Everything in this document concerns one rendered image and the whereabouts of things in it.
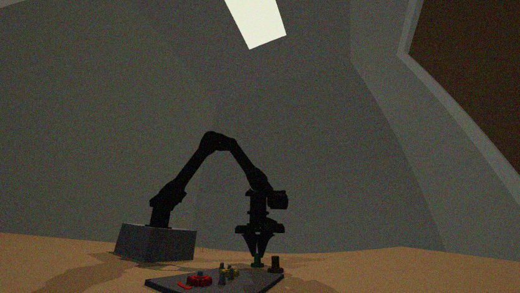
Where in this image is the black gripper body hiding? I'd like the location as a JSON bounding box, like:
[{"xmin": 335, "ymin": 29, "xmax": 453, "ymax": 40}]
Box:
[{"xmin": 235, "ymin": 208, "xmax": 285, "ymax": 235}]

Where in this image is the yellow gear with black stripe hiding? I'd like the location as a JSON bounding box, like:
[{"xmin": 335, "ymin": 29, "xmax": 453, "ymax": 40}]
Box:
[{"xmin": 219, "ymin": 268, "xmax": 239, "ymax": 277}]

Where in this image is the green gear with tall hub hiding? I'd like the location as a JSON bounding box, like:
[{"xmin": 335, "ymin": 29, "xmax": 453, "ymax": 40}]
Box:
[{"xmin": 251, "ymin": 252, "xmax": 264, "ymax": 267}]

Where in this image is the red gear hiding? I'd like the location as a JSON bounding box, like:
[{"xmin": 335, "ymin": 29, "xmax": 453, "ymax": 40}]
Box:
[{"xmin": 186, "ymin": 275, "xmax": 212, "ymax": 287}]

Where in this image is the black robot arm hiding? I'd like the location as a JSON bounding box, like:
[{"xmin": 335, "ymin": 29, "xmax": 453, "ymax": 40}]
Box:
[{"xmin": 145, "ymin": 132, "xmax": 289, "ymax": 229}]

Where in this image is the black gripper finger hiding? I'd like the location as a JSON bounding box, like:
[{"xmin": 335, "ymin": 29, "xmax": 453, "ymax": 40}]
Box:
[
  {"xmin": 242, "ymin": 234, "xmax": 257, "ymax": 257},
  {"xmin": 256, "ymin": 234, "xmax": 274, "ymax": 258}
]

